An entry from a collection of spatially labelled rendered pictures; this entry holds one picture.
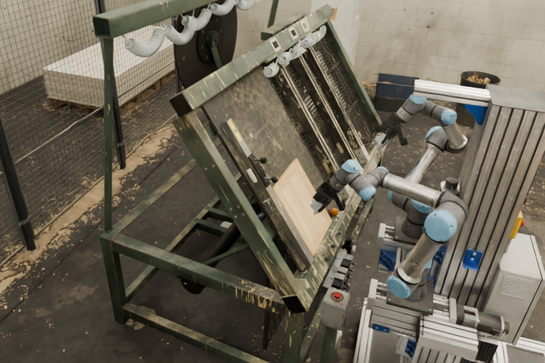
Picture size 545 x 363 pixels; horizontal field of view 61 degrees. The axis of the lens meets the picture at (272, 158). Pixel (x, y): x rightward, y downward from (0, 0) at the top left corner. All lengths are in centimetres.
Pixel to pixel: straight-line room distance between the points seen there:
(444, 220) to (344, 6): 456
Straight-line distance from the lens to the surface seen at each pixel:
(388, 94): 683
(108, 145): 269
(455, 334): 251
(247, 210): 234
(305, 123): 310
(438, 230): 198
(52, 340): 373
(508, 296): 263
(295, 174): 285
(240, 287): 273
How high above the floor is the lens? 276
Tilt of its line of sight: 31 degrees down
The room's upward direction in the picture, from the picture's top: 3 degrees clockwise
